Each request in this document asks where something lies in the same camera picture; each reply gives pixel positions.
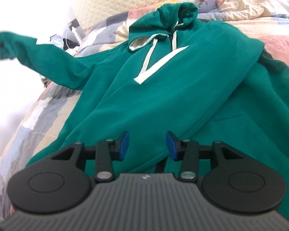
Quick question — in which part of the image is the green hooded sweatshirt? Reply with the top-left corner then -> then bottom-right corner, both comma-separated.
0,3 -> 289,219

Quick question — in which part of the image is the clutter pile on nightstand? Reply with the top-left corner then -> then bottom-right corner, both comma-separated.
49,19 -> 85,51

